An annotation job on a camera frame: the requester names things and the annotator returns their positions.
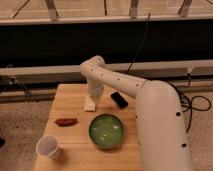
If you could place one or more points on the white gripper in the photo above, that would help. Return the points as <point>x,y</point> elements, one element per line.
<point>95,89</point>

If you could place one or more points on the white sponge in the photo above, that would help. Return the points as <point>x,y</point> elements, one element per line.
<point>89,105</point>

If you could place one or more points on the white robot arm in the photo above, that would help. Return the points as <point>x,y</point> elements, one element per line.
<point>163,141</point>

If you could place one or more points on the green ceramic bowl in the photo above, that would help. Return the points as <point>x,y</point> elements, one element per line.
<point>106,131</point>

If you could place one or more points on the black phone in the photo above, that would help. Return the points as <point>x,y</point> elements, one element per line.
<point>120,101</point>

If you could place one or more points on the dark red object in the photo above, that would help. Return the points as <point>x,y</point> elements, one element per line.
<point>64,122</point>

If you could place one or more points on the white paper cup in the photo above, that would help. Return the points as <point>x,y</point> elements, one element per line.
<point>48,147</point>

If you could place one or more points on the metal rail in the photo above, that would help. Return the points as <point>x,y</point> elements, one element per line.
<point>71,73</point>

